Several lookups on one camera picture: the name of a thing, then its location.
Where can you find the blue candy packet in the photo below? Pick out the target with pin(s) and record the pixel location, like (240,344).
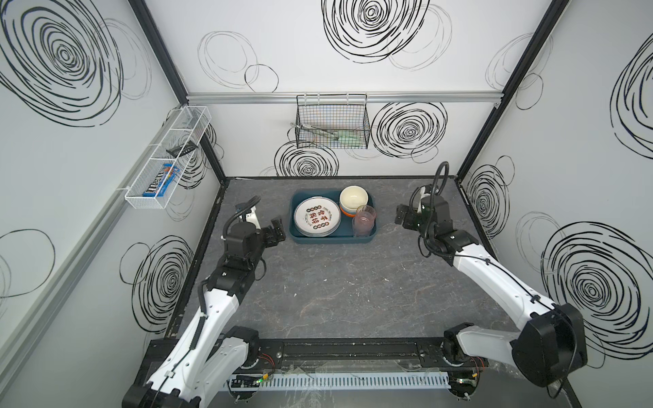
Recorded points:
(165,176)

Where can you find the orange bowl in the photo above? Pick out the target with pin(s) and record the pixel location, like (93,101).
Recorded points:
(347,213)

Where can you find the black remote control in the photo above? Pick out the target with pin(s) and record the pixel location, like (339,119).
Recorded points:
(182,149)

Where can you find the green item in basket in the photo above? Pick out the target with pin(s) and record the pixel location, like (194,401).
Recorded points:
(352,138)

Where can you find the metal tongs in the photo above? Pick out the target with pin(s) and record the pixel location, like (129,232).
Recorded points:
(316,131)

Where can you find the white plate red symbols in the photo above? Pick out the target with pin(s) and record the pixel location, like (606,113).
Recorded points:
(317,217)

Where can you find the teal plastic bin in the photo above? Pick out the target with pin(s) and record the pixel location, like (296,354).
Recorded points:
(343,235)

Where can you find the white slotted cable duct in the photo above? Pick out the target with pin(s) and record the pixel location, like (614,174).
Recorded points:
(340,381)

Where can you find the black mounting rail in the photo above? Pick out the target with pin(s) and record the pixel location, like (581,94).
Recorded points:
(312,354)

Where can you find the pink transparent cup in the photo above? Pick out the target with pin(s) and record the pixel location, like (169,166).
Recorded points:
(364,221)

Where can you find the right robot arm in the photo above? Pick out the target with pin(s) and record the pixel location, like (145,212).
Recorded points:
(548,343)

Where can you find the black wire basket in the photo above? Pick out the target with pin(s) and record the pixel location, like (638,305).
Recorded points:
(332,112)

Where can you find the white wire shelf basket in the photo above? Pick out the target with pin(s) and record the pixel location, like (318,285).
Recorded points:
(189,122)

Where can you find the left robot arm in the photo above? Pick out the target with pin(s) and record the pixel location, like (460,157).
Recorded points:
(205,357)

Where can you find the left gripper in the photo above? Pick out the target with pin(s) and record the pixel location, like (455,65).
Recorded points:
(275,232)

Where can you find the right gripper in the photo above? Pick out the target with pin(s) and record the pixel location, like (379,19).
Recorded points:
(405,215)

